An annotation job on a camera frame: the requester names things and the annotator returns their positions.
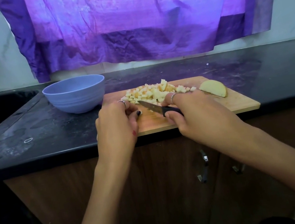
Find metal cabinet handle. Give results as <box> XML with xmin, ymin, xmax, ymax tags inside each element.
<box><xmin>231</xmin><ymin>161</ymin><xmax>248</xmax><ymax>176</ymax></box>
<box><xmin>192</xmin><ymin>147</ymin><xmax>213</xmax><ymax>184</ymax></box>

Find black handled knife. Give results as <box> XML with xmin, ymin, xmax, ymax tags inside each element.
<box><xmin>137</xmin><ymin>93</ymin><xmax>184</xmax><ymax>125</ymax></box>

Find blue bowl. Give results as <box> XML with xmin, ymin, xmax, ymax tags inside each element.
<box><xmin>41</xmin><ymin>72</ymin><xmax>111</xmax><ymax>119</ymax></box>

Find purple cloth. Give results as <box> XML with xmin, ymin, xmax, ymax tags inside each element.
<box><xmin>0</xmin><ymin>0</ymin><xmax>294</xmax><ymax>89</ymax></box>

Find person's right hand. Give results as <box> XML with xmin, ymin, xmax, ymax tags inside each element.
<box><xmin>159</xmin><ymin>81</ymin><xmax>251</xmax><ymax>155</ymax></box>

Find person's dark trousers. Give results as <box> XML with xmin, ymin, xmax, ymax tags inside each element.
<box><xmin>247</xmin><ymin>213</ymin><xmax>295</xmax><ymax>224</ymax></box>

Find person's right forearm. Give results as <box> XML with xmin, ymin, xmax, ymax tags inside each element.
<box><xmin>229</xmin><ymin>117</ymin><xmax>295</xmax><ymax>224</ymax></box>

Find potato slice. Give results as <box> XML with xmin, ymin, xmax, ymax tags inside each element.
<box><xmin>198</xmin><ymin>77</ymin><xmax>229</xmax><ymax>102</ymax></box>

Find pile of diced potato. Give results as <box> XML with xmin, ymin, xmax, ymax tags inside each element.
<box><xmin>120</xmin><ymin>73</ymin><xmax>199</xmax><ymax>109</ymax></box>

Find person's left forearm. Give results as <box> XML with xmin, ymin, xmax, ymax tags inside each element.
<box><xmin>54</xmin><ymin>156</ymin><xmax>139</xmax><ymax>224</ymax></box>

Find person's left hand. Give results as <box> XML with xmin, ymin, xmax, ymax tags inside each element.
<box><xmin>90</xmin><ymin>96</ymin><xmax>151</xmax><ymax>170</ymax></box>

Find wooden cutting board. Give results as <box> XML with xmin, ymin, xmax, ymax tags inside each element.
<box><xmin>91</xmin><ymin>66</ymin><xmax>263</xmax><ymax>144</ymax></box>

